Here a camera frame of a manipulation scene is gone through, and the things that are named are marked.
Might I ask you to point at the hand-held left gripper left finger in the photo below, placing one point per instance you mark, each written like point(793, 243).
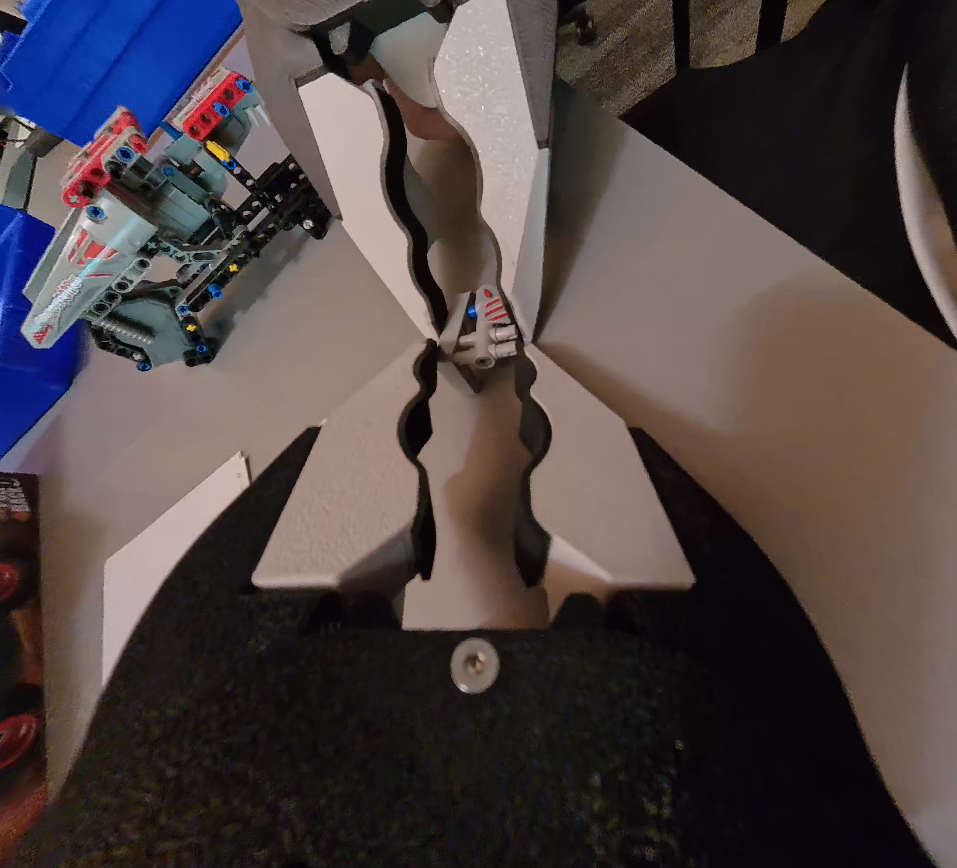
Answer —
point(351, 494)

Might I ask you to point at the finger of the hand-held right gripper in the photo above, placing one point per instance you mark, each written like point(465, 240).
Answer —
point(501, 135)
point(351, 158)

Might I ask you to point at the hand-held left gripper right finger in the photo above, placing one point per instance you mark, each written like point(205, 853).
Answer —
point(598, 494)

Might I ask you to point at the small grey red-striped brick assembly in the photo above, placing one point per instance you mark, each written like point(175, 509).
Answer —
point(486, 337)

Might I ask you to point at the grey desk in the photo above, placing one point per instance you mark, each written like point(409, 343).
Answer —
point(710, 330)

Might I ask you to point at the person's right hand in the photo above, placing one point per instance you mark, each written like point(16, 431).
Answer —
point(433, 124)

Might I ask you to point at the large blue plastic bin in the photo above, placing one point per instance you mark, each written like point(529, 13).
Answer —
point(127, 16)

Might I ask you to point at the white instruction booklet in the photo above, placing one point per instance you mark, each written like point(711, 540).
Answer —
point(164, 554)

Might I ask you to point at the partly built toy brick truck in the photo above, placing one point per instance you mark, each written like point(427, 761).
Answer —
point(149, 233)

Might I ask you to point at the black toy set box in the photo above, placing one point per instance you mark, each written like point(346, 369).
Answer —
point(19, 621)

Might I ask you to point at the white curved object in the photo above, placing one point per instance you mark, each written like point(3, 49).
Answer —
point(923, 210)

